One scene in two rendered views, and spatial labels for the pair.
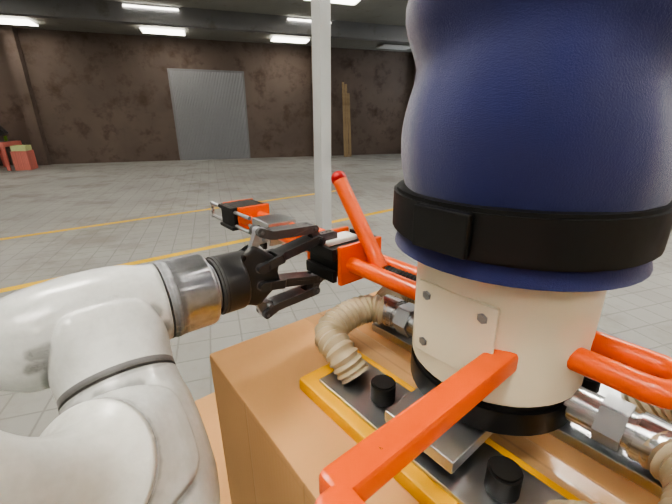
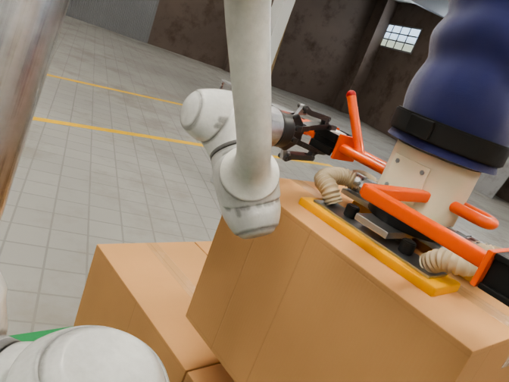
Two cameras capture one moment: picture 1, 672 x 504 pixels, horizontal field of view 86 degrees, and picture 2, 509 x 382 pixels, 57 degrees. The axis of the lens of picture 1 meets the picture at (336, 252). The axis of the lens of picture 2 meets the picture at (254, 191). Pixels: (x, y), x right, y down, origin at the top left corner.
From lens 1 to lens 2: 0.62 m
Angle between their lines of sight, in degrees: 7
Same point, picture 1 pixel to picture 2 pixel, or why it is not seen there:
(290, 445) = (301, 217)
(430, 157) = (424, 96)
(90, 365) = not seen: hidden behind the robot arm
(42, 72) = not seen: outside the picture
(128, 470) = (273, 173)
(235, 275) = (290, 125)
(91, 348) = not seen: hidden behind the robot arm
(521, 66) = (469, 75)
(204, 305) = (276, 133)
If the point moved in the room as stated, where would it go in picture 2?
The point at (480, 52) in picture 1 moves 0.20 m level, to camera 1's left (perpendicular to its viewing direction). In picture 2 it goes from (458, 64) to (352, 22)
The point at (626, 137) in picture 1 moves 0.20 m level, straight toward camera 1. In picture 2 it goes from (495, 112) to (473, 99)
